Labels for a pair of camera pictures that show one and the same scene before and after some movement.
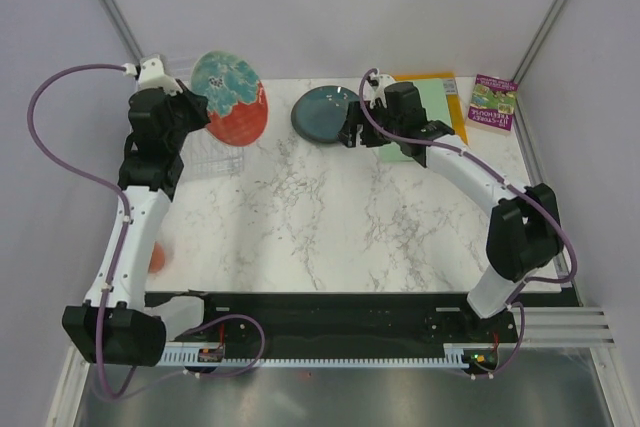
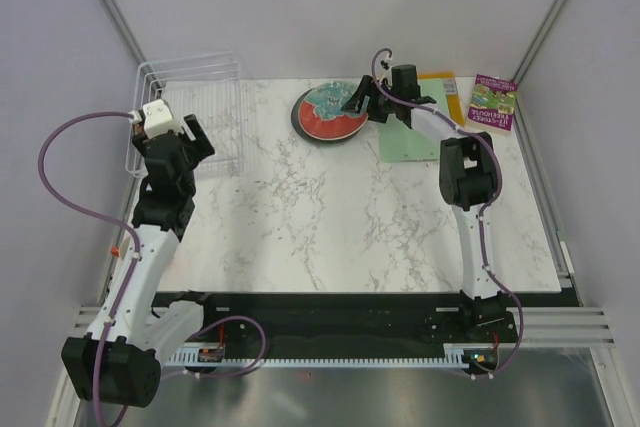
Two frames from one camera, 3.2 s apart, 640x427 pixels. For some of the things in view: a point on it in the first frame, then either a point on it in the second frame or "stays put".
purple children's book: x=492 y=101 stays put
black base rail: x=355 y=321 stays put
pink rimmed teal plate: x=237 y=99 -> x=321 y=114
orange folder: x=450 y=90 stays put
